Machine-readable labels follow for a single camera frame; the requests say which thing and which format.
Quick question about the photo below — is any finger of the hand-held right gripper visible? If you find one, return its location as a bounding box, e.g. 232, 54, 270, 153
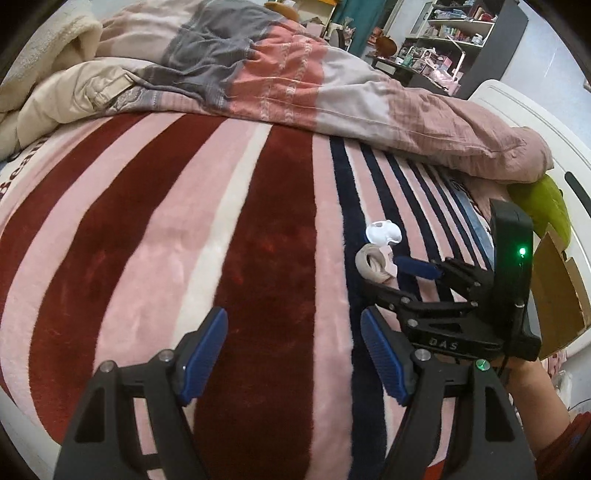
393, 256, 492, 301
360, 278, 476, 321

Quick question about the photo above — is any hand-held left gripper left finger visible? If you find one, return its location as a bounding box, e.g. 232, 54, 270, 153
54, 307, 229, 480

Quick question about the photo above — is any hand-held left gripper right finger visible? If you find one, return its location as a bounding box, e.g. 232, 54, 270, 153
360, 307, 539, 480

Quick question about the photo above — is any brown cardboard box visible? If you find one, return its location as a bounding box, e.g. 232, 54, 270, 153
531, 230, 591, 358

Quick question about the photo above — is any white plastic piece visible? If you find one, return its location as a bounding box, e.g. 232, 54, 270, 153
365, 220, 402, 247

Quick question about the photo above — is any beige tape roll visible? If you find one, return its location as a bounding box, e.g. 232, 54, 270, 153
355, 244, 398, 280

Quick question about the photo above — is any person's right forearm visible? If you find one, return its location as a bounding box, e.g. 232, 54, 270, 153
492, 355, 591, 480

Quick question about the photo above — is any green pillow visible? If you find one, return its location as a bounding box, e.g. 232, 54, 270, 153
508, 175, 573, 252

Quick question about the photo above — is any colourful printed cloth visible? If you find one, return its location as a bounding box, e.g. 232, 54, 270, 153
542, 351, 571, 393

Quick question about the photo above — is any striped fleece blanket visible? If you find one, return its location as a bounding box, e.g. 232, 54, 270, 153
0, 111, 518, 480

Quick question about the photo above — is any white headboard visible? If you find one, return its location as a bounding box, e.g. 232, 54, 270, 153
466, 79, 591, 259

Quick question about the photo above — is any pink and grey quilt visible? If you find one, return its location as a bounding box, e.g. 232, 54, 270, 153
99, 0, 555, 183

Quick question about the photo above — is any dark bookshelf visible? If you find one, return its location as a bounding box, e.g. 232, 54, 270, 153
402, 0, 529, 97

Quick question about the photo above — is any teal curtain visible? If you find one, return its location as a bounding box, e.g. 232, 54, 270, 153
339, 0, 386, 54

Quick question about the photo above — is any beige clothing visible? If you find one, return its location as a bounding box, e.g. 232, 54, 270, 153
0, 58, 153, 162

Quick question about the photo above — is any cream fluffy blanket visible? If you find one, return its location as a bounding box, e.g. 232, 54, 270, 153
0, 0, 105, 114

